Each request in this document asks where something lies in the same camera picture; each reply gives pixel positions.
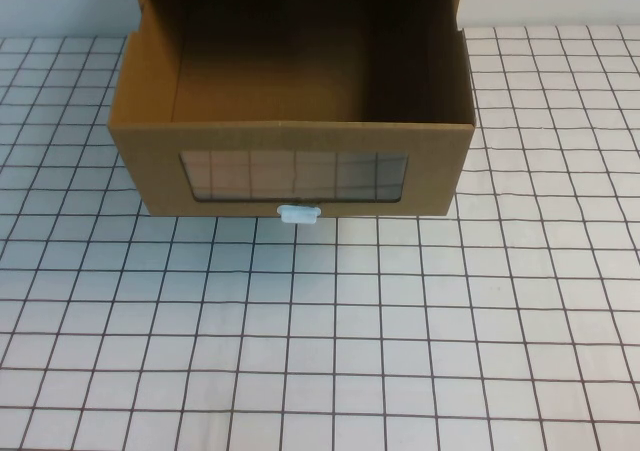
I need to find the white plastic drawer handle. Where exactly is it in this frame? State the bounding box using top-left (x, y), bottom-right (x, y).
top-left (276, 202), bottom-right (322, 227)

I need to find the windowed cardboard drawer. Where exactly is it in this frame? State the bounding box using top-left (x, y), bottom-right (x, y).
top-left (106, 0), bottom-right (477, 219)

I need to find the white grid pattern tablecloth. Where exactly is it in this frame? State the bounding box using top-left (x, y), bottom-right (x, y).
top-left (0, 23), bottom-right (640, 451)

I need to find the brown cardboard drawer cabinet shell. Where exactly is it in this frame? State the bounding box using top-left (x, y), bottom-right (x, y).
top-left (134, 0), bottom-right (467, 37)

